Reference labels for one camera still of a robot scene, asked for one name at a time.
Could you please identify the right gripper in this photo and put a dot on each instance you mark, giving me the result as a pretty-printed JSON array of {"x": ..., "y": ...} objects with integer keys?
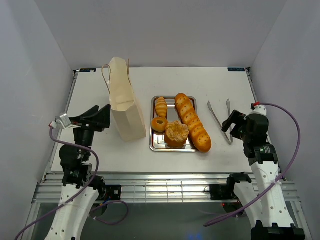
[{"x": 236, "y": 118}]

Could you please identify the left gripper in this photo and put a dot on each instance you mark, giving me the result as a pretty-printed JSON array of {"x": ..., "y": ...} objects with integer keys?
[{"x": 97, "y": 119}]

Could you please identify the metal tongs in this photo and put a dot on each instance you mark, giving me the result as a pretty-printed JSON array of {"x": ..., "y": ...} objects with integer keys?
[{"x": 229, "y": 139}]

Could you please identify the brown paper bag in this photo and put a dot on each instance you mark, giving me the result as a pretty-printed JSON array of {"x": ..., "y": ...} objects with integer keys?
[{"x": 125, "y": 106}]

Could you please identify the long fake baguette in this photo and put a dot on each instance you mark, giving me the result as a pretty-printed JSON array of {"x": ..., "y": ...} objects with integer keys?
[{"x": 197, "y": 133}]

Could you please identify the fake sesame round bread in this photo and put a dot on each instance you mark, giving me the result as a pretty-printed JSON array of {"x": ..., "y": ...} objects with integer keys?
[{"x": 176, "y": 134}]

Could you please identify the fake ring donut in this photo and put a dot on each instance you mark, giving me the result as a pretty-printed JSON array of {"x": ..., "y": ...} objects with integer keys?
[{"x": 159, "y": 124}]

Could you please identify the small fake croissant roll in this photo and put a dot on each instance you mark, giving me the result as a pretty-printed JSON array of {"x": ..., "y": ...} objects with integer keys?
[{"x": 161, "y": 107}]

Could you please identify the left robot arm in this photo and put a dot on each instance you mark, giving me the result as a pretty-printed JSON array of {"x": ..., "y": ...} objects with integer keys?
[{"x": 81, "y": 186}]

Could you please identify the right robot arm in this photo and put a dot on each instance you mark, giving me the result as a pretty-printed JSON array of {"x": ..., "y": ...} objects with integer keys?
[{"x": 267, "y": 211}]

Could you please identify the left blue label sticker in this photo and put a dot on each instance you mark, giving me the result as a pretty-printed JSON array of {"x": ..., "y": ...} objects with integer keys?
[{"x": 87, "y": 70}]

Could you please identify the blue label sticker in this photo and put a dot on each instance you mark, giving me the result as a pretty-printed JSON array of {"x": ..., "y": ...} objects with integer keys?
[
  {"x": 236, "y": 69},
  {"x": 87, "y": 70}
]

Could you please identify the right blue label sticker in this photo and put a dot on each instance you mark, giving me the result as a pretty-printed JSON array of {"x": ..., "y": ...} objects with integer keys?
[{"x": 236, "y": 69}]

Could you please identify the metal tray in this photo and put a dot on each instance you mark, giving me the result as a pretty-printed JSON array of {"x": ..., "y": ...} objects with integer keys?
[{"x": 157, "y": 139}]

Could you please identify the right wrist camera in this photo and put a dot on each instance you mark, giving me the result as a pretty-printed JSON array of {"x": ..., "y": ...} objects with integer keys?
[{"x": 258, "y": 108}]

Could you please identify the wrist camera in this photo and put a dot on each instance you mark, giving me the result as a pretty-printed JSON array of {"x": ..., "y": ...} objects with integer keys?
[
  {"x": 258, "y": 108},
  {"x": 62, "y": 122}
]

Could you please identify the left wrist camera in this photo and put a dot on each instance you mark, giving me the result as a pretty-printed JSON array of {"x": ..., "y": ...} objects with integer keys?
[{"x": 62, "y": 122}]

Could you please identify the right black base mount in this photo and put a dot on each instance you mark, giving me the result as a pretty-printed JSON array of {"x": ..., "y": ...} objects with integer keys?
[{"x": 219, "y": 192}]

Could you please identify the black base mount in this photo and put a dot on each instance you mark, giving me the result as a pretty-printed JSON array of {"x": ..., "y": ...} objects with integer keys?
[
  {"x": 219, "y": 192},
  {"x": 111, "y": 192}
]

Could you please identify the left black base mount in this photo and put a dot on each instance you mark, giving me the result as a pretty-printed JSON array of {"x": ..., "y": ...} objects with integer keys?
[{"x": 111, "y": 192}]

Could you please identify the aluminium frame rail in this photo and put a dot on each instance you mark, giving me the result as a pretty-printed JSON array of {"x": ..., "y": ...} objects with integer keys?
[{"x": 153, "y": 188}]

